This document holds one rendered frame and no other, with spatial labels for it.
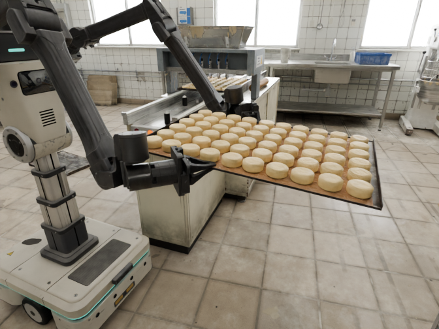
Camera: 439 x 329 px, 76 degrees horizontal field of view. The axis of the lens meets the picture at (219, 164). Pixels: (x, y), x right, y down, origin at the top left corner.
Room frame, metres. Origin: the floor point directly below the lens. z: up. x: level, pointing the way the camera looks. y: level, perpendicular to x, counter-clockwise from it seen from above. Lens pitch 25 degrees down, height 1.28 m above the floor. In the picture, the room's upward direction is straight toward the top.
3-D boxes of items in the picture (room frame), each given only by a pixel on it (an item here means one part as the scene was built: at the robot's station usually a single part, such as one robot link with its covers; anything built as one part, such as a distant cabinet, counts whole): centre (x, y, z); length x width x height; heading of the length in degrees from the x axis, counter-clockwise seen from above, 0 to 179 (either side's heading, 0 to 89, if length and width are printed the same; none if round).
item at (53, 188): (1.15, 0.77, 0.53); 0.11 x 0.11 x 0.40; 66
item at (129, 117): (2.37, 0.16, 0.87); 2.01 x 0.03 x 0.07; 161
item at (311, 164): (0.62, -0.21, 0.99); 0.05 x 0.05 x 0.02
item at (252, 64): (2.21, 0.06, 1.01); 0.72 x 0.33 x 0.34; 71
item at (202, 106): (2.27, -0.12, 0.87); 2.01 x 0.03 x 0.07; 161
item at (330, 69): (4.59, -0.77, 0.61); 3.40 x 0.70 x 1.22; 76
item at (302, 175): (0.56, -0.18, 0.99); 0.05 x 0.05 x 0.02
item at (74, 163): (2.76, 1.67, 0.01); 0.60 x 0.40 x 0.03; 60
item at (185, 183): (0.60, 0.05, 0.98); 0.09 x 0.07 x 0.07; 111
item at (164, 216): (1.74, 0.23, 0.45); 0.70 x 0.34 x 0.90; 161
